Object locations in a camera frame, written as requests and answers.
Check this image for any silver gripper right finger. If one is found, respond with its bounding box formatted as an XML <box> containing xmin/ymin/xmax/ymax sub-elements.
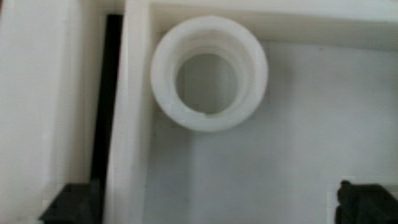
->
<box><xmin>334</xmin><ymin>180</ymin><xmax>398</xmax><ymax>224</ymax></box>

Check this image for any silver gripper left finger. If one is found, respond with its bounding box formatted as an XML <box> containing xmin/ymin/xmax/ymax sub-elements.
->
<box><xmin>40</xmin><ymin>182</ymin><xmax>102</xmax><ymax>224</ymax></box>

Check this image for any white U-shaped fence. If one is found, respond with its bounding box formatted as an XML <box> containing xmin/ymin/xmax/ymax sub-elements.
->
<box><xmin>0</xmin><ymin>0</ymin><xmax>103</xmax><ymax>224</ymax></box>

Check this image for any white square table top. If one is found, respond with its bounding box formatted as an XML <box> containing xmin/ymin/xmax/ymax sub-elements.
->
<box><xmin>105</xmin><ymin>0</ymin><xmax>398</xmax><ymax>224</ymax></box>

